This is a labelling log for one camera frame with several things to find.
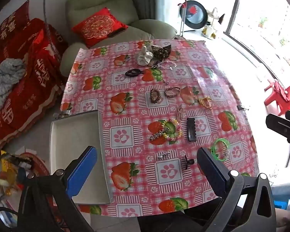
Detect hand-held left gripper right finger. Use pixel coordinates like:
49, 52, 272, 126
197, 147, 277, 232

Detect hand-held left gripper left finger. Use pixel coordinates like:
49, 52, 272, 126
17, 146, 98, 232

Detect white shallow tray box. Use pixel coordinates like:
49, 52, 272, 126
49, 110, 114, 205

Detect green translucent bracelet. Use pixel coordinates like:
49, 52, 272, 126
211, 138, 231, 161

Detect black comb hair clip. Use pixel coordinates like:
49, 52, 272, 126
187, 117, 197, 142

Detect pastel spiral hair tie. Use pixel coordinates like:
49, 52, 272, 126
161, 119, 183, 142

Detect yellow ribbon hair tie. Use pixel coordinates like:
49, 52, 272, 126
199, 97, 213, 110

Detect brown spiral hair tie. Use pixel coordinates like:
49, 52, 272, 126
149, 89, 162, 103

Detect red plastic stool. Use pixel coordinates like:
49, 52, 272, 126
264, 79, 290, 116

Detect small black claw clip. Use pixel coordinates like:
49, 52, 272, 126
181, 155, 195, 170

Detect round white side table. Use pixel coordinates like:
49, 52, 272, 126
0, 147, 51, 232

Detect small silver hair clip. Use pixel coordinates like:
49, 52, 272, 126
156, 151, 171, 160

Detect dark snack packet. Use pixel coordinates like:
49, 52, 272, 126
10, 155, 33, 168

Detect yellow snack packet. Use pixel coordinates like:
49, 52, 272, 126
0, 150, 15, 174

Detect pink strawberry tablecloth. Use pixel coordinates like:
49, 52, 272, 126
60, 39, 259, 218

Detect red printed blanket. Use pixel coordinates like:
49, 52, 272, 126
0, 17, 68, 153

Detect white ornament stand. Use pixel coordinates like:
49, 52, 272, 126
203, 7, 225, 40

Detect grey knitted cloth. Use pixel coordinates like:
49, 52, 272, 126
0, 58, 27, 112

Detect white scrunchie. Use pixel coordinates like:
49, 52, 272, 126
137, 45, 155, 66

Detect leopard print scrunchie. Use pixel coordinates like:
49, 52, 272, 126
151, 44, 172, 60

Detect white washing machine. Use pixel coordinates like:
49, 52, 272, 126
177, 0, 209, 33

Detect red white mop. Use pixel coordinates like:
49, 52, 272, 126
178, 2, 188, 37

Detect dark remote control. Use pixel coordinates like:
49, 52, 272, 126
110, 28, 126, 38

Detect red patterned cushion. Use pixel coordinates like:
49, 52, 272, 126
71, 7, 128, 49

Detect red printed pillow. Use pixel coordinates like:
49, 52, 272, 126
0, 0, 31, 51

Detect chrome floor lamp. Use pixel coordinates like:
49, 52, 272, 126
42, 0, 61, 61

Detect green armchair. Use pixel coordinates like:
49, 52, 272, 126
60, 0, 178, 78

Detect brown beaded bracelet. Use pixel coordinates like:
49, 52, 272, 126
164, 86, 180, 98

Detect black hair tie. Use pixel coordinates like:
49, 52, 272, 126
125, 69, 142, 77

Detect clear crystal bracelet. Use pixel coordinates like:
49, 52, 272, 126
157, 61, 177, 69

